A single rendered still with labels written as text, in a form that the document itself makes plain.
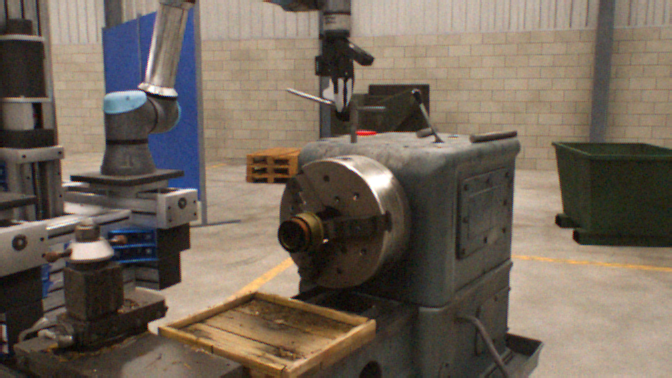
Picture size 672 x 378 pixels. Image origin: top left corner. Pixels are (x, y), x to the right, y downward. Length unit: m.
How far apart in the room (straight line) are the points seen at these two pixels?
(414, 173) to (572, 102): 9.85
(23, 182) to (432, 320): 1.08
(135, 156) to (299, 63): 10.46
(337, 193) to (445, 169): 0.27
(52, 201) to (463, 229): 1.09
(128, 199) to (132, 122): 0.22
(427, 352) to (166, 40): 1.14
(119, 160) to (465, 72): 9.88
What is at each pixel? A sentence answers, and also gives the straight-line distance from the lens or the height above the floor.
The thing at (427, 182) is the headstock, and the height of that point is 1.18.
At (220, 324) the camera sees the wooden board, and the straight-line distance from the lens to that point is 1.40.
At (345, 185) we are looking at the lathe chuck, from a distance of 1.40.
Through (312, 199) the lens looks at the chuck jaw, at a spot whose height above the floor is 1.14.
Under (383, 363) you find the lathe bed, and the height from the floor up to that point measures 0.77.
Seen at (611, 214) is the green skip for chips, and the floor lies 0.31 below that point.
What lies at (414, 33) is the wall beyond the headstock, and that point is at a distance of 11.53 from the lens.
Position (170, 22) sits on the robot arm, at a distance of 1.89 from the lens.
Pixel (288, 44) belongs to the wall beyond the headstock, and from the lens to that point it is 12.27.
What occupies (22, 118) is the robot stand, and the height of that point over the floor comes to 1.33.
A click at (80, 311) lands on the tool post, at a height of 1.04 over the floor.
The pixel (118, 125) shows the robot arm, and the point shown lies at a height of 1.30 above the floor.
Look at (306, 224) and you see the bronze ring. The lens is 1.34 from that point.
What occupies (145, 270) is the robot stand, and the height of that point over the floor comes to 0.90.
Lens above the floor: 1.40
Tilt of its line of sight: 9 degrees down
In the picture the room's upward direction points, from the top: straight up
